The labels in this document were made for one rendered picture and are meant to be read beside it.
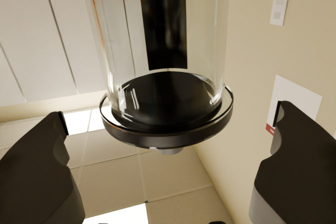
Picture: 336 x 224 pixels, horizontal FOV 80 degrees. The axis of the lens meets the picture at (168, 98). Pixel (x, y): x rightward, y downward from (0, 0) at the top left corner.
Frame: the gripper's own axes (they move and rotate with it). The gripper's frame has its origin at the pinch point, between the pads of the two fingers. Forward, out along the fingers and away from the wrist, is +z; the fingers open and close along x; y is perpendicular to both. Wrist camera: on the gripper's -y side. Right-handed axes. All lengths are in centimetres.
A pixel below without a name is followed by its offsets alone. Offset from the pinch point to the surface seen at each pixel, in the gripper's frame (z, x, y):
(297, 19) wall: 62, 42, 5
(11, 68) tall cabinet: 208, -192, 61
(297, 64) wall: 58, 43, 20
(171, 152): 2.5, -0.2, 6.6
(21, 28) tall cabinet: 213, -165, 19
